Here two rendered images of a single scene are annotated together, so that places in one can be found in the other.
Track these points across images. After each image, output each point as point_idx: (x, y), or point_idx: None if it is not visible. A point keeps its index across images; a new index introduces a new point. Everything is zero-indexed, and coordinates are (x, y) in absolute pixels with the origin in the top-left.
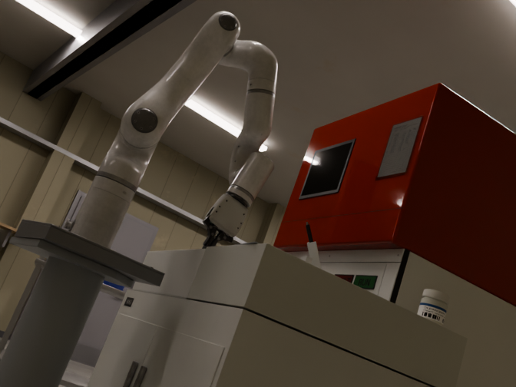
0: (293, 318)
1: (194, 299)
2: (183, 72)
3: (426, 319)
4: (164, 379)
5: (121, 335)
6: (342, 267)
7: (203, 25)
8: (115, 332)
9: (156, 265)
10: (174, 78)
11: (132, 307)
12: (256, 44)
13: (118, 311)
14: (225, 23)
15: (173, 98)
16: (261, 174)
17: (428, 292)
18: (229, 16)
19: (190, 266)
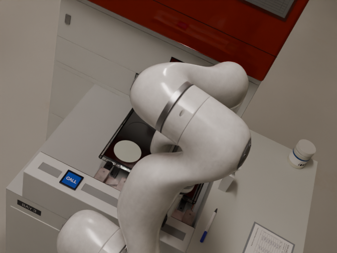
0: None
1: None
2: (166, 212)
3: (313, 188)
4: None
5: (49, 235)
6: (180, 54)
7: (208, 176)
8: (28, 225)
9: (69, 204)
10: (157, 224)
11: (46, 218)
12: (235, 88)
13: (7, 203)
14: (243, 162)
15: (159, 236)
16: None
17: (306, 154)
18: (248, 148)
19: (160, 250)
